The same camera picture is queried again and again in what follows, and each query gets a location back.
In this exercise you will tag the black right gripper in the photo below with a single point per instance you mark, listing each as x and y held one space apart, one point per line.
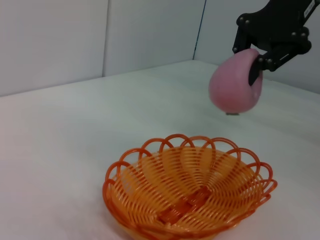
280 20

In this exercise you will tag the pink peach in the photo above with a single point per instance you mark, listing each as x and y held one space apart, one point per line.
230 85

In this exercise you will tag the orange plastic woven basket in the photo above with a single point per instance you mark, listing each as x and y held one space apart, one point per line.
175 175

